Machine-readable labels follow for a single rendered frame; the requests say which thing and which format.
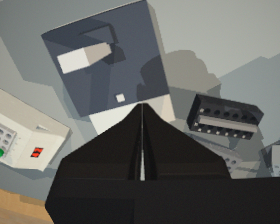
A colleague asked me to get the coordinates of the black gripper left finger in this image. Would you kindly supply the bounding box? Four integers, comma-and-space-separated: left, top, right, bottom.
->
53, 103, 143, 181

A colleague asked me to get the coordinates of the grey bench mat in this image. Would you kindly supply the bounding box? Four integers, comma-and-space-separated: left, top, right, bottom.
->
0, 0, 280, 201

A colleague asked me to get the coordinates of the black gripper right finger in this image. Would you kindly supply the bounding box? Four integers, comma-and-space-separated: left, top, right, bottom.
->
143, 103, 232, 180

